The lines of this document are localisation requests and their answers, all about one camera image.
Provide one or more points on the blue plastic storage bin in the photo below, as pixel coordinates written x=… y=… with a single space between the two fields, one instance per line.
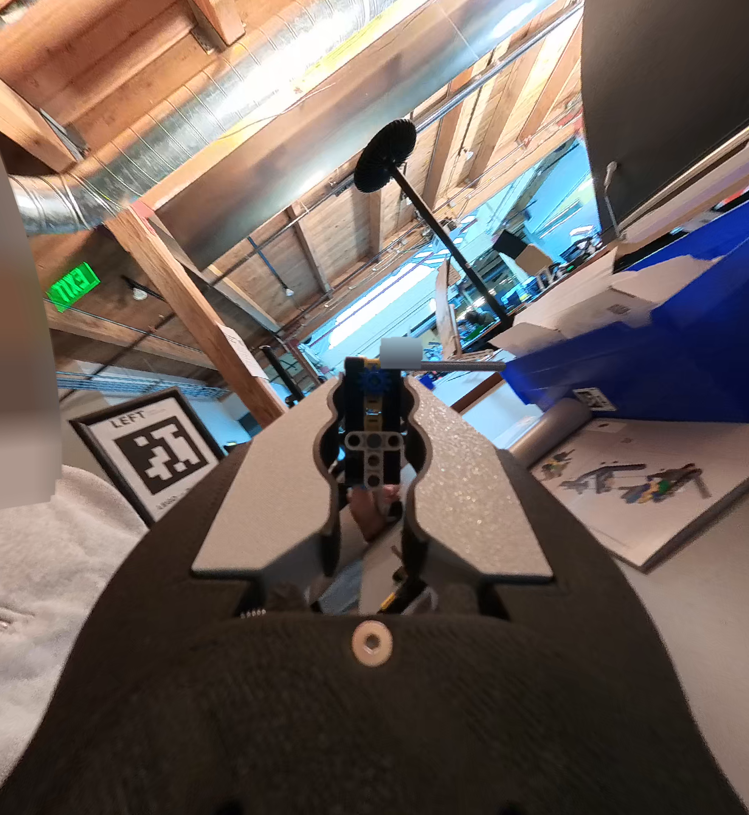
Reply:
x=667 y=356

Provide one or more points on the pile of white paper bags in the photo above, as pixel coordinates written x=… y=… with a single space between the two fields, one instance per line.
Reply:
x=604 y=299

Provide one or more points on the person's grey fleece jacket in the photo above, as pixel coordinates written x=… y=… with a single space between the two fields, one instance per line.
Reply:
x=30 y=605

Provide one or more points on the person's left hand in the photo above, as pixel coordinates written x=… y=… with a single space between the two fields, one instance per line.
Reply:
x=368 y=512

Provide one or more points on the black board book stand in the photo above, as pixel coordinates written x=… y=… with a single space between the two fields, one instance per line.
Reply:
x=667 y=95

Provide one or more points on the black floor lamp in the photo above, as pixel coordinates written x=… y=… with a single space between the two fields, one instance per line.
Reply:
x=384 y=156

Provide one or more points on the colourful lego assembly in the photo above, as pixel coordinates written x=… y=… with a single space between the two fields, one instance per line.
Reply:
x=371 y=446

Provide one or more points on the brown cardboard sign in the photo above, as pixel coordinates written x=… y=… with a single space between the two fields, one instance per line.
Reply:
x=448 y=312

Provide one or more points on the green exit sign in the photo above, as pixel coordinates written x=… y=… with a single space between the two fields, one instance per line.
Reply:
x=72 y=286

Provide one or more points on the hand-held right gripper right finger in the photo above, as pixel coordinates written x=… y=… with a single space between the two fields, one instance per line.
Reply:
x=476 y=503

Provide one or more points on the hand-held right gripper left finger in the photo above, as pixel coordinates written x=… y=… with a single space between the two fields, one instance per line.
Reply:
x=266 y=496

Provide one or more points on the silver ventilation duct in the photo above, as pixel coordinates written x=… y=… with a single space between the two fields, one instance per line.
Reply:
x=221 y=95

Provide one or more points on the open lego instruction booklet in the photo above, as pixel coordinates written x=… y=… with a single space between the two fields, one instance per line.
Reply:
x=635 y=509

